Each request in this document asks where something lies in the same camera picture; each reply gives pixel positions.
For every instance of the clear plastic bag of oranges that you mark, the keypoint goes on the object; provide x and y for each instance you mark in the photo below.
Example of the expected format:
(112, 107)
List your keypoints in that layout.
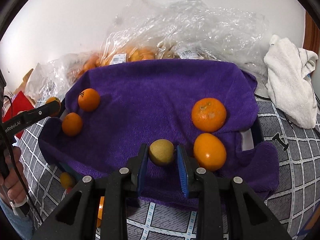
(140, 53)

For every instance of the small yellow round fruit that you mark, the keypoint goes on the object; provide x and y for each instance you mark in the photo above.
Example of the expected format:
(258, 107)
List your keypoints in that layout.
(66, 180)

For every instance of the white towel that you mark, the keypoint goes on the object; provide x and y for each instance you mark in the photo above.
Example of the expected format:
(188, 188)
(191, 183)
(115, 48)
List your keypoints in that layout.
(287, 80)

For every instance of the grey checked blanket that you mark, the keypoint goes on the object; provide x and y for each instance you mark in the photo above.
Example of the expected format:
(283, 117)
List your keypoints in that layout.
(287, 180)

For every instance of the brown wooden door frame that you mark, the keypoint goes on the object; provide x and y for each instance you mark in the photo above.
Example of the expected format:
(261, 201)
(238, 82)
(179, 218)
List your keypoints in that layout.
(312, 35)

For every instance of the crumpled clear plastic bag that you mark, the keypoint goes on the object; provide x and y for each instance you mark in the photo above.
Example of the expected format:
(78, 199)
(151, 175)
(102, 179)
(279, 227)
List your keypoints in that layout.
(75, 65)

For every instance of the person's blue jeans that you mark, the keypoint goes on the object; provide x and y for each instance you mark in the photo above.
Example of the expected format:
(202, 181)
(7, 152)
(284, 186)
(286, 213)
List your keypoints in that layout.
(12, 225)

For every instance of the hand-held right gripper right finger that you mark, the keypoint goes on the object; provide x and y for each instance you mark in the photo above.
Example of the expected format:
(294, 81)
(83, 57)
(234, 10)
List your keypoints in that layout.
(182, 172)

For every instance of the purple towel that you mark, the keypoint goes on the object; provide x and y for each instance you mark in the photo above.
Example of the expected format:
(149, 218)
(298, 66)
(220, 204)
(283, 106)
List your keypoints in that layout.
(150, 100)

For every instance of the yellow-green round fruit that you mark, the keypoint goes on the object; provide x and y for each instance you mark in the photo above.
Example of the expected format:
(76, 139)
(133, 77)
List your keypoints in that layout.
(161, 152)

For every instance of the cardboard box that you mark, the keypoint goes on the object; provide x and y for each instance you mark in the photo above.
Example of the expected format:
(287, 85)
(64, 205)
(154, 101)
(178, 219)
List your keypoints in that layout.
(26, 76)

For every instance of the clear bag of brown fruits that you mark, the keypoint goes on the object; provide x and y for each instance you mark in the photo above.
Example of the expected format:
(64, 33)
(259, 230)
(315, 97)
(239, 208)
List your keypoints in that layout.
(170, 52)

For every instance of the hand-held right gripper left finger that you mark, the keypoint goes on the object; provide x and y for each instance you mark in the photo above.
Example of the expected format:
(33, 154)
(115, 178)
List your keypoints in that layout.
(140, 172)

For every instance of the oval orange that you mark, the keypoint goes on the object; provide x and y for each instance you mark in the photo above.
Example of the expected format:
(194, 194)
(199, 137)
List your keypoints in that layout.
(209, 155)

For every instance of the person's left hand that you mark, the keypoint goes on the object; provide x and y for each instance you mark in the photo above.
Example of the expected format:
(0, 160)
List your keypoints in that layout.
(16, 180)

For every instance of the red paper bag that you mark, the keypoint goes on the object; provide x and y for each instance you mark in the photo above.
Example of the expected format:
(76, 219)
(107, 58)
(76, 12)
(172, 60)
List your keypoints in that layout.
(22, 101)

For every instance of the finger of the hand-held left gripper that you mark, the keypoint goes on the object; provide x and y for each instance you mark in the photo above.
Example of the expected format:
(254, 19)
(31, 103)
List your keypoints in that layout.
(40, 113)

